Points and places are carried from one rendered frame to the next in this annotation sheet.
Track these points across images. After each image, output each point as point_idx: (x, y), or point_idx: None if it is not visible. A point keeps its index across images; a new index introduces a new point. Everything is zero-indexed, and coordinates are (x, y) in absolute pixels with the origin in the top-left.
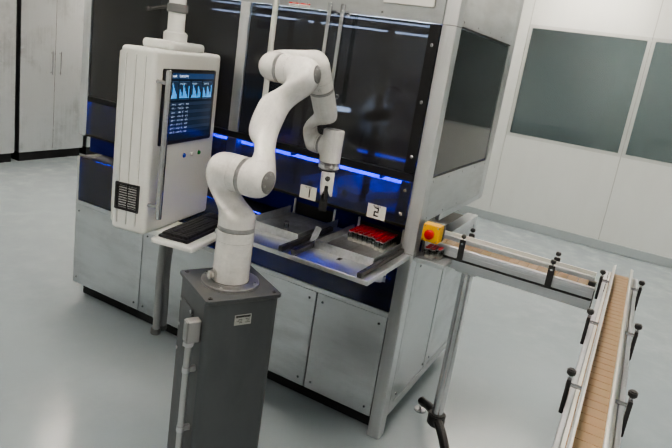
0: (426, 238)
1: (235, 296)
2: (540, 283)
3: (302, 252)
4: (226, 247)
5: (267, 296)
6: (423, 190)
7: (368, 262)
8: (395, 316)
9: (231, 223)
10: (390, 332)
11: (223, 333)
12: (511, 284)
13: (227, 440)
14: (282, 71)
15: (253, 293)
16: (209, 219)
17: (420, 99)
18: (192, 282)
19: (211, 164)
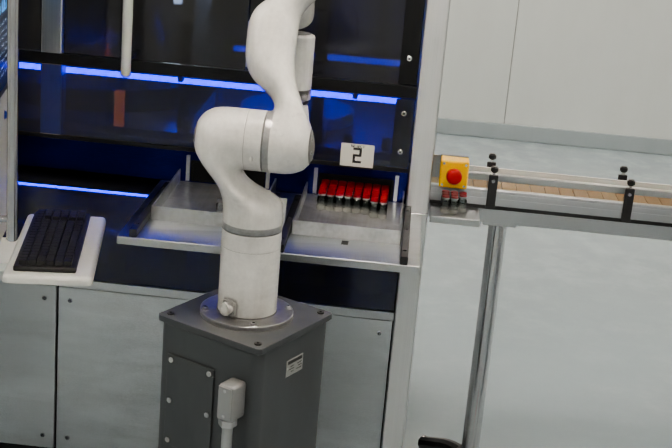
0: (451, 183)
1: (282, 332)
2: (615, 217)
3: (286, 244)
4: (253, 259)
5: (319, 321)
6: (435, 109)
7: (392, 238)
8: (406, 315)
9: (260, 220)
10: (400, 342)
11: (275, 393)
12: (573, 227)
13: None
14: None
15: (298, 322)
16: (57, 222)
17: None
18: (200, 327)
19: (211, 132)
